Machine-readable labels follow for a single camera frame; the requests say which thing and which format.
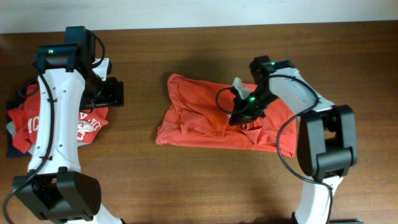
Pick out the folded navy garment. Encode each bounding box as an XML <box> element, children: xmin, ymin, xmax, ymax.
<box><xmin>6</xmin><ymin>92</ymin><xmax>32</xmax><ymax>158</ymax></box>

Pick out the right black camera cable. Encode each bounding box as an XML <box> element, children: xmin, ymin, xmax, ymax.
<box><xmin>215</xmin><ymin>73</ymin><xmax>335</xmax><ymax>224</ymax></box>

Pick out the folded red McKinney t-shirt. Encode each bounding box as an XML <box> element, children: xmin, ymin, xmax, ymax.
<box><xmin>19</xmin><ymin>93</ymin><xmax>108</xmax><ymax>154</ymax></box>

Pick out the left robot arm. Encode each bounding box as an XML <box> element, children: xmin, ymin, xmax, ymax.
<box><xmin>12</xmin><ymin>26</ymin><xmax>124</xmax><ymax>223</ymax></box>

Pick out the folded light grey garment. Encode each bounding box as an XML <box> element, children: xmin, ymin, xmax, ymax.
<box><xmin>6</xmin><ymin>121</ymin><xmax>16</xmax><ymax>138</ymax></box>

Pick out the red soccer t-shirt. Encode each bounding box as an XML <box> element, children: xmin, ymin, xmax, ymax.
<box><xmin>155</xmin><ymin>73</ymin><xmax>297</xmax><ymax>157</ymax></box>

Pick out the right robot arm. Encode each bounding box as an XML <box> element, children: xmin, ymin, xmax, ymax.
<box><xmin>229</xmin><ymin>55</ymin><xmax>358</xmax><ymax>224</ymax></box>

